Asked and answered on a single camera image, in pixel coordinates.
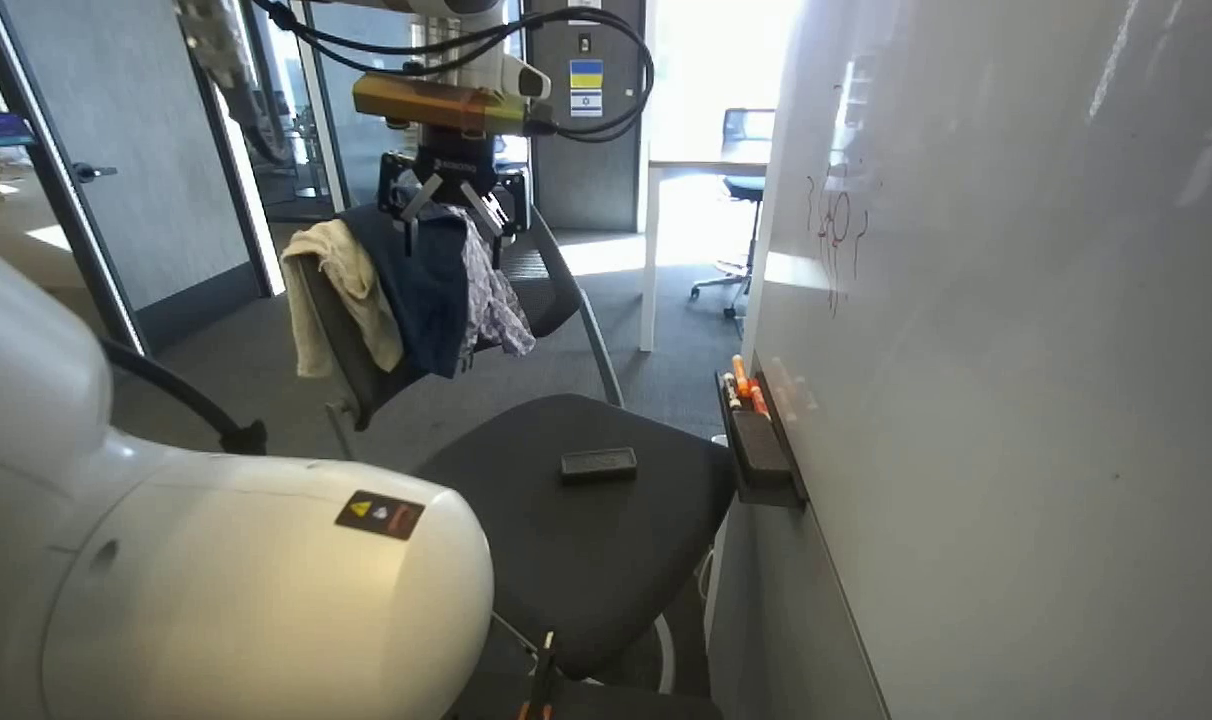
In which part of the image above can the large whiteboard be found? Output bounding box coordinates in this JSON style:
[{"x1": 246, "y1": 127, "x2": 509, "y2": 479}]
[{"x1": 698, "y1": 0, "x2": 1212, "y2": 720}]

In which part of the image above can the dark grey chair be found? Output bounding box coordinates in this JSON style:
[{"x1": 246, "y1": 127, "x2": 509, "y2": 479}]
[{"x1": 280, "y1": 195, "x2": 739, "y2": 720}]

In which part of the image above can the patterned light cloth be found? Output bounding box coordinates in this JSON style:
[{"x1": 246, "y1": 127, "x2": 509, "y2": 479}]
[{"x1": 453, "y1": 204, "x2": 544, "y2": 374}]

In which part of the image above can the blue yellow flag poster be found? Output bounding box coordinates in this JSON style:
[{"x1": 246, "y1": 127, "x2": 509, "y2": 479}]
[{"x1": 564, "y1": 55, "x2": 610, "y2": 125}]

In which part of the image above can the white meeting table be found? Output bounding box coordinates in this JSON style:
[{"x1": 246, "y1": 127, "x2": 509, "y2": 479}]
[{"x1": 633, "y1": 149, "x2": 776, "y2": 361}]

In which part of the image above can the orange marker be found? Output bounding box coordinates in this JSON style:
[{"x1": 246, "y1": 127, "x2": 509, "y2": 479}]
[{"x1": 724, "y1": 349, "x2": 776, "y2": 420}]

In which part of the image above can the dark door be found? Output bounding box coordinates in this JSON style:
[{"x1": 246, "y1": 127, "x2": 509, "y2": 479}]
[{"x1": 521, "y1": 0, "x2": 650, "y2": 240}]

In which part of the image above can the swivel office chair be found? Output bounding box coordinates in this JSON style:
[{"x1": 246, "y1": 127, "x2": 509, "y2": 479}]
[{"x1": 689, "y1": 103, "x2": 779, "y2": 324}]

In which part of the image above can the orange black handle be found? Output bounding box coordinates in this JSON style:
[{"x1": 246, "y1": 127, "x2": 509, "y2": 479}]
[{"x1": 511, "y1": 627, "x2": 570, "y2": 720}]

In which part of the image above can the cream towel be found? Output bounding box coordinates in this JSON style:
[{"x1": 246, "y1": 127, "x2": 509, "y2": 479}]
[{"x1": 275, "y1": 214, "x2": 406, "y2": 384}]

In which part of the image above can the black marker tray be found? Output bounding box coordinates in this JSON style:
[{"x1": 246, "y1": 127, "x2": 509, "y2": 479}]
[{"x1": 710, "y1": 371, "x2": 812, "y2": 517}]

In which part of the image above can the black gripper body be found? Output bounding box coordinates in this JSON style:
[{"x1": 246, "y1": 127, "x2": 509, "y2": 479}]
[{"x1": 383, "y1": 125, "x2": 517, "y2": 222}]

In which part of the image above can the gold wrist camera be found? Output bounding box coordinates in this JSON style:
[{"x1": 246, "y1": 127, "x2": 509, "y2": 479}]
[{"x1": 349, "y1": 72, "x2": 556, "y2": 141}]

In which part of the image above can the black base cable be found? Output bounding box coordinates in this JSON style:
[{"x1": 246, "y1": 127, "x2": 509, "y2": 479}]
[{"x1": 98, "y1": 337, "x2": 270, "y2": 459}]

